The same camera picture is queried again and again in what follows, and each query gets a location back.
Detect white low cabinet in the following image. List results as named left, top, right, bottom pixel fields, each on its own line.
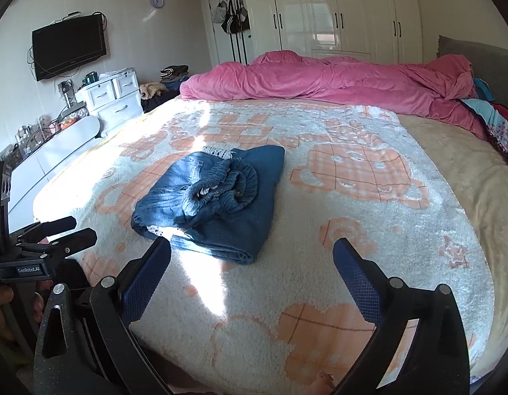
left=7, top=115, right=102, bottom=224

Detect white door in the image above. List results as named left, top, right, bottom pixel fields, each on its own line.
left=200, top=0, right=254, bottom=68

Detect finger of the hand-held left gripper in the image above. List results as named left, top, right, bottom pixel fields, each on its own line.
left=18, top=227, right=99, bottom=261
left=15, top=216, right=78, bottom=242

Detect light blue patterned cloth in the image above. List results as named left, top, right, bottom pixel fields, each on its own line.
left=460, top=77, right=507, bottom=134

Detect black white striped hanging bag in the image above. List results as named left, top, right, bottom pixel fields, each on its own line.
left=221, top=0, right=240, bottom=36

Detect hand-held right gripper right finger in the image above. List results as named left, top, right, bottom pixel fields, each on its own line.
left=332, top=237, right=471, bottom=395

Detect cluttered small desk items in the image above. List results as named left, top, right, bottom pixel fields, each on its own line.
left=13, top=116, right=59, bottom=151

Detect pink duvet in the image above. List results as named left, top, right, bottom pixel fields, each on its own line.
left=179, top=49, right=491, bottom=141

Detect black wall television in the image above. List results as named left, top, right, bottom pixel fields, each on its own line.
left=32, top=14, right=107, bottom=82

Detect beige cloth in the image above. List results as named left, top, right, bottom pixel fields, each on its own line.
left=139, top=83, right=169, bottom=100

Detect dark cloth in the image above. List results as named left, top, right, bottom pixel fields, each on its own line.
left=142, top=88, right=183, bottom=114

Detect beige bed sheet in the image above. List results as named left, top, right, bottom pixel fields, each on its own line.
left=396, top=113, right=508, bottom=379

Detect person's right hand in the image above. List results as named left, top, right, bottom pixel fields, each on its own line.
left=310, top=371, right=336, bottom=395

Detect blue denim pants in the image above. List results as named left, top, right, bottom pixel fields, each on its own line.
left=130, top=145, right=286, bottom=265

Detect white drawer dresser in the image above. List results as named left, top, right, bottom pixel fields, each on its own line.
left=75, top=68, right=143, bottom=136

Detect purple floral cloth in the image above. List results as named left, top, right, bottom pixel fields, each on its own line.
left=484, top=105, right=508, bottom=173

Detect white wardrobe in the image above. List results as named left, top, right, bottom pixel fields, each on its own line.
left=179, top=0, right=424, bottom=64

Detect orange filled clear container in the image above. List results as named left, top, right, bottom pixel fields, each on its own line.
left=58, top=109, right=89, bottom=129

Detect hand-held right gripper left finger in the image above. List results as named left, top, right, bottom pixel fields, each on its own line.
left=33, top=236, right=173, bottom=395

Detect white orange patterned blanket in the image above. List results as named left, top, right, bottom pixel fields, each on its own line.
left=32, top=99, right=496, bottom=384

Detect pile of dark clothes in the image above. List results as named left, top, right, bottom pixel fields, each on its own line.
left=159, top=65, right=190, bottom=84

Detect grey headboard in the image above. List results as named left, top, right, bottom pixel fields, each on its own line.
left=437, top=35, right=508, bottom=113

